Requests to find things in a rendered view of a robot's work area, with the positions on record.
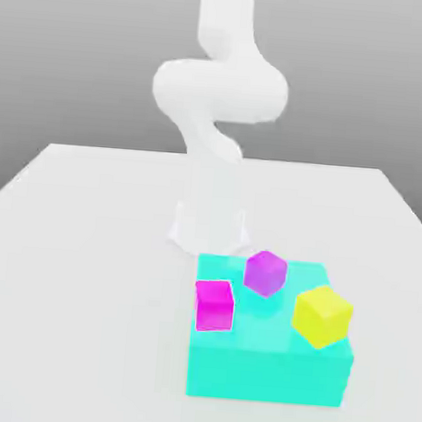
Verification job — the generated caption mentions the small purple cube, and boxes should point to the small purple cube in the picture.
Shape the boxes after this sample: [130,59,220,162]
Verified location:
[242,248,290,300]

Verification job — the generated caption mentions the small magenta cube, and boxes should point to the small magenta cube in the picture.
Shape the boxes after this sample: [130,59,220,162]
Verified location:
[191,277,238,335]

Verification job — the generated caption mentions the small yellow cube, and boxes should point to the small yellow cube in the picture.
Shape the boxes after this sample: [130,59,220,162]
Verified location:
[288,282,357,353]

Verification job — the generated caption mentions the large turquoise box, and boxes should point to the large turquoise box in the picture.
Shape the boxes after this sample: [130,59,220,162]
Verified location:
[184,251,363,410]

